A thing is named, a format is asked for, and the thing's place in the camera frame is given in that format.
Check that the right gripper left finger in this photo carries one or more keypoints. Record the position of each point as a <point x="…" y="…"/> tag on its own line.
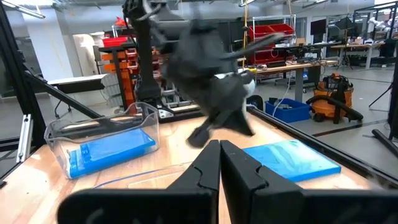
<point x="140" y="208"/>

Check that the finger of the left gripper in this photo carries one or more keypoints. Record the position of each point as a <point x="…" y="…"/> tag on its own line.
<point x="202" y="133"/>
<point x="237" y="123"/>

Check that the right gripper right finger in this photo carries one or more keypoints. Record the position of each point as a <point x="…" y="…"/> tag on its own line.
<point x="280" y="205"/>

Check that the blue jewel case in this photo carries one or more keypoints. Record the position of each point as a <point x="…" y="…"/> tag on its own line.
<point x="289" y="160"/>
<point x="118" y="146"/>
<point x="74" y="165"/>

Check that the blue storage crate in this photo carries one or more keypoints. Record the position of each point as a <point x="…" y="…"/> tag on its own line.
<point x="292" y="113"/>

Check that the orange parts drawer cabinet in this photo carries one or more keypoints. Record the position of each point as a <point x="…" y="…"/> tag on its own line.
<point x="127" y="71"/>

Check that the red bin shelf rack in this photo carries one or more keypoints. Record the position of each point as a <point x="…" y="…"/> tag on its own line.
<point x="267" y="31"/>

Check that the long wooden workbench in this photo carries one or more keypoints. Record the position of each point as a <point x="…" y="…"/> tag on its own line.
<point x="295" y="66"/>

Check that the orange shop vacuum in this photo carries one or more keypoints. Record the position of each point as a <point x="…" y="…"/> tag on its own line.
<point x="326" y="107"/>

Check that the white top side table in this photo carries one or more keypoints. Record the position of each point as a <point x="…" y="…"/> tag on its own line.
<point x="77" y="81"/>

